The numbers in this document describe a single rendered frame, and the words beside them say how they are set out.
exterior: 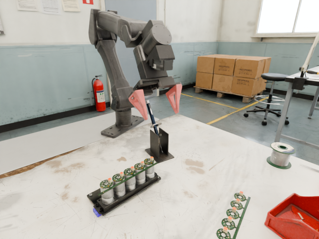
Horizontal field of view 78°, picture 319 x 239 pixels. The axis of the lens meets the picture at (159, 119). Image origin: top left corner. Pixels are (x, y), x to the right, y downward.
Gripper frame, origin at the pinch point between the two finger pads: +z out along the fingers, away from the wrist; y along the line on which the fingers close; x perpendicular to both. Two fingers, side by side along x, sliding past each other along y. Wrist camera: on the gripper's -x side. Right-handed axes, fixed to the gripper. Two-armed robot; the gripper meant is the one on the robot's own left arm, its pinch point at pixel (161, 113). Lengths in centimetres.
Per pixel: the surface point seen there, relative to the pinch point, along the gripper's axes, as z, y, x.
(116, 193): 15.2, -17.4, -3.4
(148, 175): 14.1, -9.1, -1.9
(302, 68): -21, 164, 41
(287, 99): 0, 168, 63
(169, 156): 12.2, 1.6, 6.0
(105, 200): 15.6, -20.0, -4.1
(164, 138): 6.6, 1.4, 5.7
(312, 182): 27.4, 26.5, -15.8
